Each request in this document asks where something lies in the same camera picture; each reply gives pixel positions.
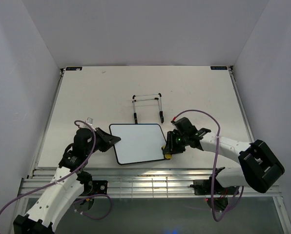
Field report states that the right blue table label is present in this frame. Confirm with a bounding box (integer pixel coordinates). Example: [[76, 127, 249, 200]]
[[210, 66, 228, 70]]

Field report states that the blue table label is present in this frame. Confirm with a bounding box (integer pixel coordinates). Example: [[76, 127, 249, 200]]
[[210, 66, 228, 70], [65, 67, 82, 71]]

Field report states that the yellow bone-shaped eraser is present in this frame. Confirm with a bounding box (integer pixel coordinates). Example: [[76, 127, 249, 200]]
[[161, 146, 172, 160]]

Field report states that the wire whiteboard easel stand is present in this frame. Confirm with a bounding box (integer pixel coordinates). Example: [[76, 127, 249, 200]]
[[132, 93, 165, 124]]

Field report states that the small black-framed whiteboard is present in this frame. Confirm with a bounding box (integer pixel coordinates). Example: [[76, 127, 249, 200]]
[[109, 123, 166, 165]]

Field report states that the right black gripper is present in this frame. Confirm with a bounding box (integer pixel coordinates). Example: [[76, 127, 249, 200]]
[[164, 132, 188, 156]]

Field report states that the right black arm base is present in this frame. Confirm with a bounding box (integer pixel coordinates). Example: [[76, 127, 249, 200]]
[[189, 178, 237, 195]]

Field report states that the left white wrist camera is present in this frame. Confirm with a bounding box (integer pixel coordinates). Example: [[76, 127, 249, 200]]
[[79, 117, 96, 131]]

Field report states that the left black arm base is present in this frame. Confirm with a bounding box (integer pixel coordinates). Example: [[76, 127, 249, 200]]
[[82, 180, 108, 196]]

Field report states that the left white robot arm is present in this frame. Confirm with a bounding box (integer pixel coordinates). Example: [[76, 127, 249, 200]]
[[13, 128, 121, 234]]

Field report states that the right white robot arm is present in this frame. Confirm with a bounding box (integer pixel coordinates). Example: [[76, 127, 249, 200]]
[[162, 117, 285, 194]]

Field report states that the aluminium extrusion rail frame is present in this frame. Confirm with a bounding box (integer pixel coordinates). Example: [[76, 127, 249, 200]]
[[19, 169, 282, 199]]

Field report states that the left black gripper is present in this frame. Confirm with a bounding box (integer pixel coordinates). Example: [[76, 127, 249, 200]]
[[85, 127, 121, 156]]

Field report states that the left blue table label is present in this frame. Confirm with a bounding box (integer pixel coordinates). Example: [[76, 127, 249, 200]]
[[65, 67, 82, 71]]

